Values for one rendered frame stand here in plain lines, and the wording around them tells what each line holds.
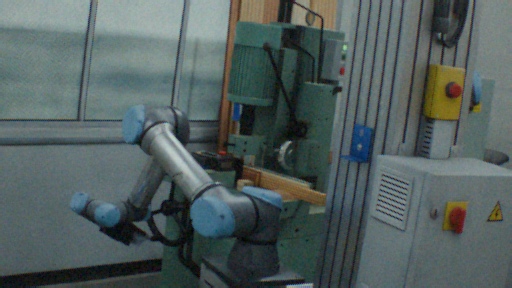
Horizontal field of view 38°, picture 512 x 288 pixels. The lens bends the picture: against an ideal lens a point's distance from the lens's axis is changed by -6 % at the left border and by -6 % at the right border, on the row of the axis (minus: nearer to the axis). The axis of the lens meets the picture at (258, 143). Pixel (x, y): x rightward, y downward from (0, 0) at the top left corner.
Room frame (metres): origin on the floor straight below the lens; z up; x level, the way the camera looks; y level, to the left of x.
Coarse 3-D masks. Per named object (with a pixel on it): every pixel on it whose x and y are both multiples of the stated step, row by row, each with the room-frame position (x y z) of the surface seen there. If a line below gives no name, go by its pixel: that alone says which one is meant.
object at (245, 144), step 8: (232, 136) 2.94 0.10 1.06; (240, 136) 2.93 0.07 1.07; (248, 136) 2.96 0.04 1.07; (256, 136) 2.99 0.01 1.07; (264, 136) 3.01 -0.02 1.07; (240, 144) 2.91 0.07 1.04; (248, 144) 2.94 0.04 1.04; (256, 144) 2.97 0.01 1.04; (232, 152) 2.94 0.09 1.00; (240, 152) 2.91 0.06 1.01; (248, 152) 2.94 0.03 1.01; (256, 152) 2.97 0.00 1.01
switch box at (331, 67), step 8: (328, 40) 3.08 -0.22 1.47; (336, 40) 3.06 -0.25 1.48; (328, 48) 3.08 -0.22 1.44; (336, 48) 3.05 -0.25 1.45; (328, 56) 3.07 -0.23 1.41; (336, 56) 3.06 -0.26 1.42; (328, 64) 3.07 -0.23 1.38; (336, 64) 3.06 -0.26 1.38; (344, 64) 3.10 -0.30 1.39; (328, 72) 3.07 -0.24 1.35; (336, 72) 3.06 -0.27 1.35; (336, 80) 3.07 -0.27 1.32
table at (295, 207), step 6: (168, 180) 3.00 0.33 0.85; (234, 186) 2.82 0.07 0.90; (258, 186) 2.87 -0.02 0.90; (180, 192) 2.81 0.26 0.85; (234, 192) 2.75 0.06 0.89; (240, 192) 2.73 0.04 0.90; (288, 204) 2.69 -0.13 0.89; (294, 204) 2.71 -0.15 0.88; (300, 204) 2.74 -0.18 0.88; (306, 204) 2.76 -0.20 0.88; (282, 210) 2.67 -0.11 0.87; (288, 210) 2.69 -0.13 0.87; (294, 210) 2.72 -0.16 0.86; (300, 210) 2.74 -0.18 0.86; (306, 210) 2.77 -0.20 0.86; (282, 216) 2.67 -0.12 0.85; (288, 216) 2.70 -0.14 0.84
